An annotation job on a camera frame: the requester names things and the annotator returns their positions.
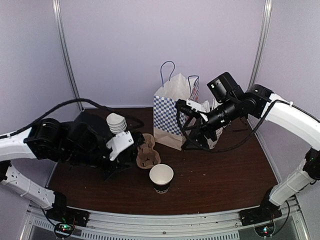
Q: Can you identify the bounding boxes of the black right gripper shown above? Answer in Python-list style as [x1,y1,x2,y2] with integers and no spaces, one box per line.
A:
[181,97,241,150]

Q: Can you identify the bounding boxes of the stack of paper cups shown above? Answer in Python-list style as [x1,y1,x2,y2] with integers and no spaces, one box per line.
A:
[106,113,127,134]

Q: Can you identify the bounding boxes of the black and white paper cup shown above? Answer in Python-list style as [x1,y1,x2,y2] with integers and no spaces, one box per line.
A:
[149,164,174,194]

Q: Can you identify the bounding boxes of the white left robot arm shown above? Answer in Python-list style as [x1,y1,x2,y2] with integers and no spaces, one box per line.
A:
[0,112,145,222]

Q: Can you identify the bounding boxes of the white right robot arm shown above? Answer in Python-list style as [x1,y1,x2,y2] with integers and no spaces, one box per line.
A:
[175,72,320,221]

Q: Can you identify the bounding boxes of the white cup holding straws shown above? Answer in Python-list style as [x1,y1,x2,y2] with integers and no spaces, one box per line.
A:
[207,127,223,150]

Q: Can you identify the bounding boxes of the brown cardboard cup carrier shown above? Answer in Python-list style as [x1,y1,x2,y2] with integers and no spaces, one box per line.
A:
[136,133,161,170]

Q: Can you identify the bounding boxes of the blue checkered paper bag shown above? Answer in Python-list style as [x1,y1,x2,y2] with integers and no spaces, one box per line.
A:
[153,60,200,151]

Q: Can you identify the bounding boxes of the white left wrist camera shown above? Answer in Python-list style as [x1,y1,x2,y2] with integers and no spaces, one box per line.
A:
[106,131,134,162]

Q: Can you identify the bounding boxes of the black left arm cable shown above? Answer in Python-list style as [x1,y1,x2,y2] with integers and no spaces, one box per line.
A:
[14,98,145,133]

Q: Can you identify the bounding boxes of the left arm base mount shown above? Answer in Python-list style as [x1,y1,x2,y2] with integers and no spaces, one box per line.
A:
[46,191,90,227]

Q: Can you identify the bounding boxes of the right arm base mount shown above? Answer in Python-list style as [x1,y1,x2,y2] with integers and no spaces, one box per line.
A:
[239,199,283,226]

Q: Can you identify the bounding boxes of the right aluminium corner post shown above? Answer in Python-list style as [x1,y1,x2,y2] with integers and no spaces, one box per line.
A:
[247,0,273,89]

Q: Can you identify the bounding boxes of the aluminium corner post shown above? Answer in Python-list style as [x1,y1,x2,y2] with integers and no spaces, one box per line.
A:
[247,0,273,89]
[52,0,80,99]

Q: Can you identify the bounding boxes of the left aluminium corner post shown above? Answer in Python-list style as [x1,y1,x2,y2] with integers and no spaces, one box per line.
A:
[52,0,80,99]

